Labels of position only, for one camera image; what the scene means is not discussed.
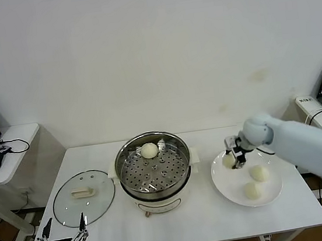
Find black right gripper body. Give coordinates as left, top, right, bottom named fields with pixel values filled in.
left=230, top=135, right=251, bottom=160

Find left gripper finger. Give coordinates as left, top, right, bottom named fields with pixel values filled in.
left=34, top=218, right=55, bottom=241
left=64, top=211, right=90, bottom=241

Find white steamed baozi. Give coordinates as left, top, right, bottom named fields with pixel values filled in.
left=248, top=163, right=271, bottom=183
left=221, top=153, right=237, bottom=171
left=139, top=141, right=160, bottom=160
left=243, top=180, right=264, bottom=201

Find glass pot lid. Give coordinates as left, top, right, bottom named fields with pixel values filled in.
left=48, top=167, right=121, bottom=230

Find perforated steel steamer basket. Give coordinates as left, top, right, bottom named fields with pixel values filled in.
left=112, top=127, right=197, bottom=205

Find white round plate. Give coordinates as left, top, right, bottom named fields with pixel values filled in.
left=208, top=143, right=286, bottom=212

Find cream electric cooker base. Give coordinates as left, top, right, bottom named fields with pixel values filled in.
left=106, top=146, right=208, bottom=223

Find white side desk rounded top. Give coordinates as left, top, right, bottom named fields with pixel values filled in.
left=0, top=122, right=55, bottom=241

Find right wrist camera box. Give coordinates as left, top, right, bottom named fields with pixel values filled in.
left=223, top=135, right=238, bottom=148

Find white cable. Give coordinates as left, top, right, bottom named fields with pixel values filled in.
left=303, top=107, right=322, bottom=124

